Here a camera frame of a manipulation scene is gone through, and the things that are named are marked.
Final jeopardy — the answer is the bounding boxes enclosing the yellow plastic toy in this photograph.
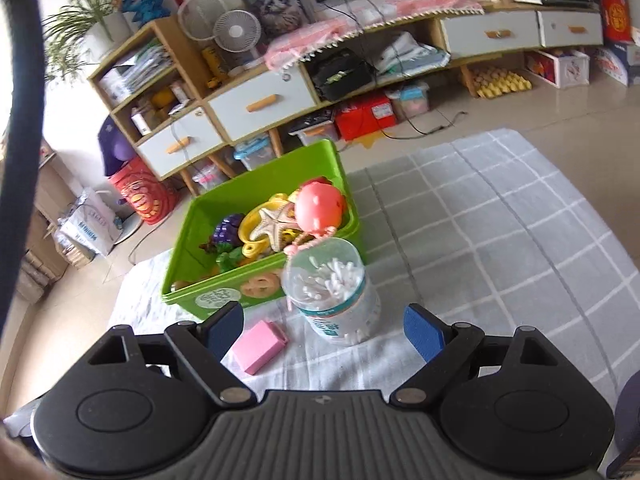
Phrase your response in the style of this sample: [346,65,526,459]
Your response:
[239,193,302,259]

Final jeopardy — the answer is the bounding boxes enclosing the beige starfish toy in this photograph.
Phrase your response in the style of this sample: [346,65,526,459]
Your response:
[248,202,302,252]

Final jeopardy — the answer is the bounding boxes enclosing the pink pig toy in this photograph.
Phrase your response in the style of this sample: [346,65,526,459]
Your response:
[284,177,348,259]

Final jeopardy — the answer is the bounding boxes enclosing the brown octopus toy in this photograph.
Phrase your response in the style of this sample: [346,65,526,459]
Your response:
[170,275,209,292]

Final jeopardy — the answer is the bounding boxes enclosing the pink sticky note block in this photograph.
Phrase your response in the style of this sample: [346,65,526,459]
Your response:
[231,320,288,376]

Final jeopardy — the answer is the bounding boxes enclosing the orange toy pumpkin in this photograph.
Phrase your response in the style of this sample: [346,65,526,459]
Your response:
[216,247,246,273]

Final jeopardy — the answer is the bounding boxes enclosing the purple toy grapes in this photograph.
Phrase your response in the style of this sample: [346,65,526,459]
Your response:
[200,214,244,254]

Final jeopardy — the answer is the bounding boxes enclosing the grey checked blanket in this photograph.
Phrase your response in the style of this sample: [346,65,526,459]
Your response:
[0,128,640,480]

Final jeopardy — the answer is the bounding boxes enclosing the clear cotton swab jar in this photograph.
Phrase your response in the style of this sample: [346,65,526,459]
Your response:
[281,237,381,346]

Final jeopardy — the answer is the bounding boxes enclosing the red round drum container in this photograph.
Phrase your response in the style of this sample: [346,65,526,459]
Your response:
[108,156,178,226]

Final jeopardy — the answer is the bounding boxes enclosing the white blue paper bag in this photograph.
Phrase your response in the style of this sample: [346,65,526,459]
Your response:
[60,188,122,257]

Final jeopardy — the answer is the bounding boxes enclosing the clear box blue lid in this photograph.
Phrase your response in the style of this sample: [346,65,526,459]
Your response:
[233,133,277,170]

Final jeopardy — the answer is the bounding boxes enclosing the wooden desk shelf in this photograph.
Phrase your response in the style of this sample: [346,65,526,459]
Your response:
[15,142,81,306]

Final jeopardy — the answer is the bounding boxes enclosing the wooden cabinet white drawers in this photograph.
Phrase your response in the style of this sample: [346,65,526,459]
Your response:
[89,4,603,180]

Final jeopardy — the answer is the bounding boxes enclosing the red cardboard box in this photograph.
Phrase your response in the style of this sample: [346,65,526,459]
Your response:
[334,92,397,141]

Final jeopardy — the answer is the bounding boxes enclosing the yellow foam egg mat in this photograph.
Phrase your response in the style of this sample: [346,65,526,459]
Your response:
[472,66,533,99]

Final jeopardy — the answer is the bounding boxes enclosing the black handbag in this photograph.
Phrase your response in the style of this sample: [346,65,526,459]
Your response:
[305,49,374,102]

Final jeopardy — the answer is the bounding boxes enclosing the white red toy box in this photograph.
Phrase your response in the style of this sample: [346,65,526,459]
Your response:
[524,49,590,89]

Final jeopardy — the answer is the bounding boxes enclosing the white desk fan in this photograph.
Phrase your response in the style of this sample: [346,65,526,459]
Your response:
[214,9,262,68]

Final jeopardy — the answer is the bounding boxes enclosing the pink lace cloth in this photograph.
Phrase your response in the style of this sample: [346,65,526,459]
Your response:
[264,0,485,72]

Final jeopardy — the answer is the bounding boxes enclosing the white round fan guard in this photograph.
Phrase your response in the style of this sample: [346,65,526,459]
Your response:
[177,0,228,41]

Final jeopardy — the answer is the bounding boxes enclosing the potted green plant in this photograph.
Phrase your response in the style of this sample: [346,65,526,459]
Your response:
[42,0,119,82]

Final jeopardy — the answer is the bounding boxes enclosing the blue stitch plush toy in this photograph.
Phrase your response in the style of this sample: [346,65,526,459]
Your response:
[120,0,170,26]

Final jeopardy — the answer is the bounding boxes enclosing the framed cat picture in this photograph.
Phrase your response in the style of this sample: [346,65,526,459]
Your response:
[242,0,316,44]

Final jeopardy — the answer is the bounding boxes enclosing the dark blue strap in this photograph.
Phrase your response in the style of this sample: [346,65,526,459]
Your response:
[0,0,48,340]

